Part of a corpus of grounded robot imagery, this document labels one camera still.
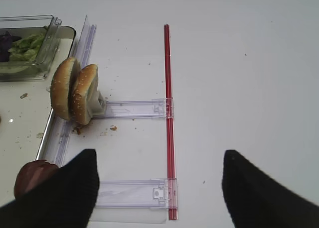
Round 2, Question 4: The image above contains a clear rail behind meat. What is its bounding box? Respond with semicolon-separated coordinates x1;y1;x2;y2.
96;178;177;209

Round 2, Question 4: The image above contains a green lettuce in container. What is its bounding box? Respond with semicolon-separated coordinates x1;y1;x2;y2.
9;26;48;61

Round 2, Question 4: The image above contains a sesame bun inner half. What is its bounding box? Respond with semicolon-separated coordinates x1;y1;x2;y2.
70;64;98;125

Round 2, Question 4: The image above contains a right red strip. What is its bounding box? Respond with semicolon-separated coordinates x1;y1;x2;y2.
164;24;178;221

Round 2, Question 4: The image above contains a white bun pusher block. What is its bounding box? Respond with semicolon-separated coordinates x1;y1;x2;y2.
87;81;106;117

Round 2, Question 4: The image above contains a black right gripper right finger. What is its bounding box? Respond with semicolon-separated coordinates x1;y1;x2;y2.
221;150;319;228

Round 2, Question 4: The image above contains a clear plastic salad container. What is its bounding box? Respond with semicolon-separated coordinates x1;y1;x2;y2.
0;15;62;82

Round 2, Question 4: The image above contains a sliced meat patties stack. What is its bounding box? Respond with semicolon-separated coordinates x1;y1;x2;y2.
13;160;59;199

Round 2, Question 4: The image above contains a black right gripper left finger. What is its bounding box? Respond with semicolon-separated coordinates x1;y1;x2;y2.
0;149;99;228

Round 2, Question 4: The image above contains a sesame bun outer half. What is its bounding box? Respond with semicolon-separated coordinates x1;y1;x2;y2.
50;57;80;121

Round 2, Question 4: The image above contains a purple cabbage in container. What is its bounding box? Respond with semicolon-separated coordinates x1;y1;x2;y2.
0;31;21;62

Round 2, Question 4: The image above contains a clear rail behind buns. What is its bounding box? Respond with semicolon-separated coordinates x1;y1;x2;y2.
93;98;174;119

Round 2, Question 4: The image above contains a metal tray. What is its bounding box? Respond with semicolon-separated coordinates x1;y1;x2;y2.
0;26;77;167

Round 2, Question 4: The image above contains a sesame bun half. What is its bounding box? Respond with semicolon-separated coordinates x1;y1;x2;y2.
50;57;80;121
70;64;98;125

